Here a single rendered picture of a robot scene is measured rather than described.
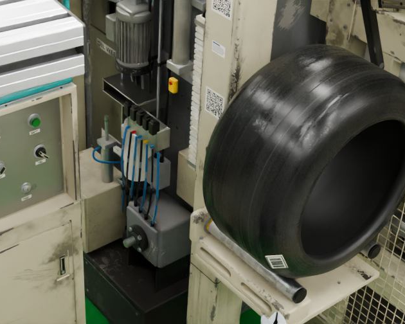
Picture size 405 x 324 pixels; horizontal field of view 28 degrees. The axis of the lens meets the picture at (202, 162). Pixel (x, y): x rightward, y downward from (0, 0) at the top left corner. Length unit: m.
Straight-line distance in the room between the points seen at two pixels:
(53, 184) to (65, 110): 0.24
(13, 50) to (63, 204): 1.66
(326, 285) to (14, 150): 0.90
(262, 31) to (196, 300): 0.95
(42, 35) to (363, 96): 1.25
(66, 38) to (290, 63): 1.26
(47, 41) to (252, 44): 1.40
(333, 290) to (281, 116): 0.62
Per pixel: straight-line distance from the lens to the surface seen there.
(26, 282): 2.36
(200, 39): 2.10
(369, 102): 1.82
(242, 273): 2.13
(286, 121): 1.76
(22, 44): 0.63
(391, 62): 2.43
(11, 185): 2.20
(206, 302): 2.53
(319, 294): 2.19
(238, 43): 1.98
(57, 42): 0.65
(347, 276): 2.26
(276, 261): 1.89
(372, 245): 2.20
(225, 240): 2.15
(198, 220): 2.17
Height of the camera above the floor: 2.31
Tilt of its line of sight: 35 degrees down
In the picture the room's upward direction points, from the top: 4 degrees clockwise
